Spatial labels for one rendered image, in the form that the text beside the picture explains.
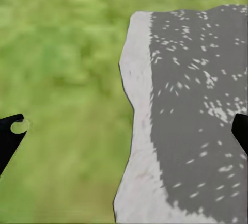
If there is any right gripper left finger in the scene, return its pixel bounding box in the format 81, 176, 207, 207
0, 114, 30, 175

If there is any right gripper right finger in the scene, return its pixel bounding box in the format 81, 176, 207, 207
231, 113, 248, 155

